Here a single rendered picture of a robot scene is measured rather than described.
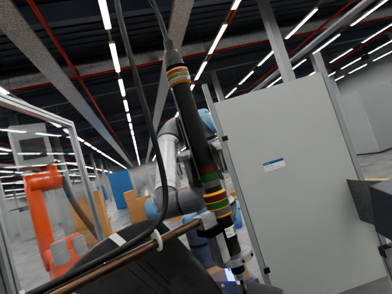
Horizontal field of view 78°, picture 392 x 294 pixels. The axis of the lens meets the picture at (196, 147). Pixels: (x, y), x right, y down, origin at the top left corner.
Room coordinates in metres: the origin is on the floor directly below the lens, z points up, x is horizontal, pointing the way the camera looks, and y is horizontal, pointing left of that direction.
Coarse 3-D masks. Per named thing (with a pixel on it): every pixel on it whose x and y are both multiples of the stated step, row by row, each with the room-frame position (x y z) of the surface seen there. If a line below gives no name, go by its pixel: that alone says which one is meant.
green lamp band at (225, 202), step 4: (224, 200) 0.44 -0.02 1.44; (228, 200) 0.45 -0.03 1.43; (208, 204) 0.44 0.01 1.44; (212, 204) 0.44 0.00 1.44; (216, 204) 0.44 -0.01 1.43; (220, 204) 0.44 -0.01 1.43; (224, 204) 0.44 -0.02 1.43; (228, 204) 0.45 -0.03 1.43; (208, 208) 0.45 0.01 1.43; (212, 208) 0.44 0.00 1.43; (216, 208) 0.44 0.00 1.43
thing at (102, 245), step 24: (144, 240) 0.49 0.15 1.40; (144, 264) 0.44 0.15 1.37; (168, 264) 0.45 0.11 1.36; (192, 264) 0.46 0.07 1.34; (96, 288) 0.39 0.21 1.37; (120, 288) 0.40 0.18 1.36; (144, 288) 0.41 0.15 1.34; (168, 288) 0.41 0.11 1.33; (192, 288) 0.42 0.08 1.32; (216, 288) 0.43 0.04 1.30
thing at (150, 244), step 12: (180, 228) 0.40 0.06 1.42; (192, 228) 0.41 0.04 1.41; (156, 240) 0.37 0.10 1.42; (168, 240) 0.38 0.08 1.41; (132, 252) 0.34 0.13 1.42; (144, 252) 0.35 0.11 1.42; (108, 264) 0.32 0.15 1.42; (120, 264) 0.33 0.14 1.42; (84, 276) 0.30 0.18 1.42; (96, 276) 0.31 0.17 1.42; (60, 288) 0.29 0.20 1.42; (72, 288) 0.29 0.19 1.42
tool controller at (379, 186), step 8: (376, 184) 0.88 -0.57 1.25; (384, 184) 0.87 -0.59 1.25; (376, 192) 0.86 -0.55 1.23; (384, 192) 0.83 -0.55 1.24; (376, 200) 0.88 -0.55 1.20; (384, 200) 0.84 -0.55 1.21; (376, 208) 0.89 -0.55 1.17; (384, 208) 0.85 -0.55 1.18; (376, 216) 0.90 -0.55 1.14; (384, 216) 0.86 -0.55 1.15; (376, 224) 0.92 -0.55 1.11; (384, 224) 0.88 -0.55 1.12; (384, 232) 0.89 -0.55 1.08
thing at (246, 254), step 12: (204, 216) 0.42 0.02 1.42; (204, 228) 0.41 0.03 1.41; (216, 228) 0.42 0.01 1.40; (216, 240) 0.42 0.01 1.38; (216, 252) 0.43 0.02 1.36; (228, 252) 0.43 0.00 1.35; (240, 252) 0.45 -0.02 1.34; (252, 252) 0.45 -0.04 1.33; (216, 264) 0.45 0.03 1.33; (228, 264) 0.43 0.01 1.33; (240, 264) 0.42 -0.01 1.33
